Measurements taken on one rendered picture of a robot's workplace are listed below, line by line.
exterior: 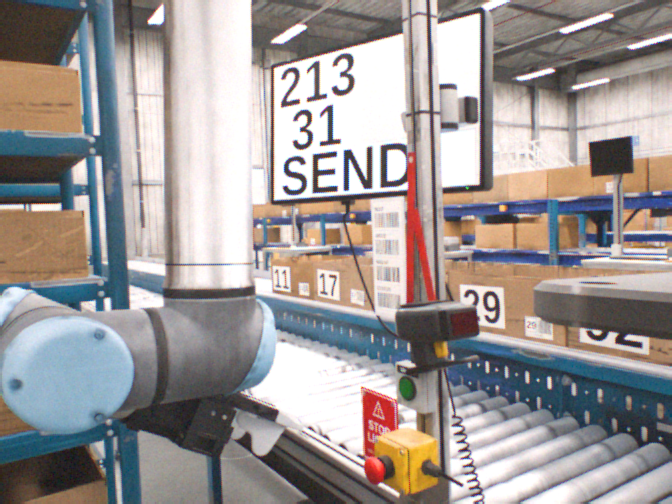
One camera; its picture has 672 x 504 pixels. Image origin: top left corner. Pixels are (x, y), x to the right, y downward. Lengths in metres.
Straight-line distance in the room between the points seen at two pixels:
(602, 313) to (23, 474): 1.17
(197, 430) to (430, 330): 0.32
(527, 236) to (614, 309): 6.83
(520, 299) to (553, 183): 5.57
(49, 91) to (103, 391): 0.52
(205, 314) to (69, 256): 0.39
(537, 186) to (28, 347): 6.89
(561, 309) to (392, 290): 0.76
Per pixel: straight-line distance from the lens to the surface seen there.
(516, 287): 1.53
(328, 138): 1.14
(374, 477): 0.88
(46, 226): 0.89
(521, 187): 7.34
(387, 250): 0.93
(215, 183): 0.54
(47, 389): 0.49
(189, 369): 0.53
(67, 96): 0.91
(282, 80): 1.25
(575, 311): 0.17
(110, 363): 0.49
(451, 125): 0.91
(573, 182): 6.92
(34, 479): 1.27
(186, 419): 0.70
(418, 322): 0.80
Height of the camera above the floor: 1.21
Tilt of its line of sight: 3 degrees down
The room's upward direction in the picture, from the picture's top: 2 degrees counter-clockwise
